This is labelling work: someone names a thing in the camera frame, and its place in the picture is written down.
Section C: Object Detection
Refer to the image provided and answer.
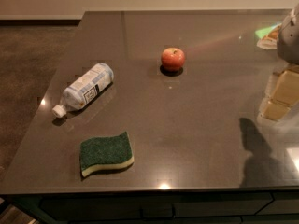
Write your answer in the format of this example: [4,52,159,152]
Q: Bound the clear plastic water bottle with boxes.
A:
[52,63,114,119]

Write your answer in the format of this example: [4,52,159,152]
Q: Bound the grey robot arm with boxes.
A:
[257,4,299,125]

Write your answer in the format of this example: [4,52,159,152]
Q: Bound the dark cabinet drawers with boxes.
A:
[9,191,299,224]

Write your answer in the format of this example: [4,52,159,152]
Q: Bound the green snack bag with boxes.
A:
[255,23,281,50]

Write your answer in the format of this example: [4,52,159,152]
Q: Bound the green and yellow sponge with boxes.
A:
[79,132,135,177]

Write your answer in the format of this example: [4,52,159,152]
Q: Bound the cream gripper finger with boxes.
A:
[257,63,299,126]

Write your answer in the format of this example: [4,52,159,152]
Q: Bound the red apple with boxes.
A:
[161,48,185,72]

